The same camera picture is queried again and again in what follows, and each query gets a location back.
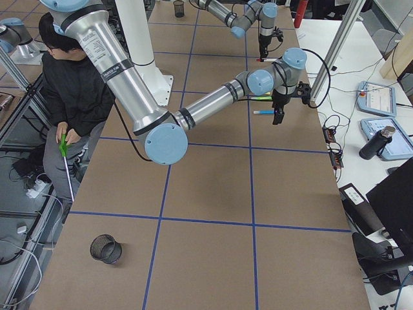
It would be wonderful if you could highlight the far black mesh cup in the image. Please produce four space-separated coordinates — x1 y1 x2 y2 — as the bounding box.
173 0 185 18

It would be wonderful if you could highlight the white pedestal column base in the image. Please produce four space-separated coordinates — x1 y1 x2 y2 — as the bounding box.
115 0 174 107

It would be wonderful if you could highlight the black water bottle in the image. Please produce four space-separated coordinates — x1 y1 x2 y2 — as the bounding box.
359 126 396 160

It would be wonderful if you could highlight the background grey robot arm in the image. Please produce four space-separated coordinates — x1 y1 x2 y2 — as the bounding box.
1 17 35 59

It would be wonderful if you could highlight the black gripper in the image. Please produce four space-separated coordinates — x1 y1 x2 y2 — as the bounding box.
271 81 312 125
258 27 284 55

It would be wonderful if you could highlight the green handled stick tool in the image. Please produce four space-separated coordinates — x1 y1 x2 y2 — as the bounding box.
59 134 74 202

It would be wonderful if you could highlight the orange black electronics board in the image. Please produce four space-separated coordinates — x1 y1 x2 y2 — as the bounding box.
322 126 344 170

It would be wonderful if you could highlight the teach pendant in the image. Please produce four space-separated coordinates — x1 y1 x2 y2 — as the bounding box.
357 81 397 117
359 117 412 161

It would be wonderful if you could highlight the upper teach pendant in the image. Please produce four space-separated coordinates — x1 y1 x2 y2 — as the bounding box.
357 81 397 117

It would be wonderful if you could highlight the lower teach pendant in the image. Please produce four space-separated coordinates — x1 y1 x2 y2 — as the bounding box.
359 117 412 161

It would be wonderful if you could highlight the blue marker pen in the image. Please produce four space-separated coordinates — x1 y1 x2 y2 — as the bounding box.
253 110 274 115

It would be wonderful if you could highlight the black computer monitor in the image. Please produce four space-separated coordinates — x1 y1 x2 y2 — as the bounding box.
367 159 412 253

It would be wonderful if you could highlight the grey aluminium frame post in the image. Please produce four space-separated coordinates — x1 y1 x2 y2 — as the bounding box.
312 1 373 101

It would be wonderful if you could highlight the white power strip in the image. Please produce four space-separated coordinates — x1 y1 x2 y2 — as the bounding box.
26 180 50 199

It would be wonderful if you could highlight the red fire extinguisher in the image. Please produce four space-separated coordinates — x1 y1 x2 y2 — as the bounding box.
294 0 308 29

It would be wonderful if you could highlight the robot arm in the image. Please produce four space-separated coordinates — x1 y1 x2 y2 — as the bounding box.
192 0 283 61
43 1 307 165

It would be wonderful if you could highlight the near black mesh cup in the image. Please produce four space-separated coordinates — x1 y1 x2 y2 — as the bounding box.
90 234 123 264

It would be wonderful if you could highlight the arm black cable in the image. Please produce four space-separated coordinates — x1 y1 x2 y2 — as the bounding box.
299 48 331 109

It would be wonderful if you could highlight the black mesh cup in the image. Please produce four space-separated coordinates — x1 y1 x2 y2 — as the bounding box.
173 0 185 18
90 234 123 264

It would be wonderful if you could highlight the green marker pen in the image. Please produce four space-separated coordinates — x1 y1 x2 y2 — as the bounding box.
249 96 272 101

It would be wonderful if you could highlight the seated person in black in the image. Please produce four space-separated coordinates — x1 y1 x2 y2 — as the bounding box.
39 13 115 219

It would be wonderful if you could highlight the red marker pen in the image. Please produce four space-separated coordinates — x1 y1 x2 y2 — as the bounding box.
256 58 279 63

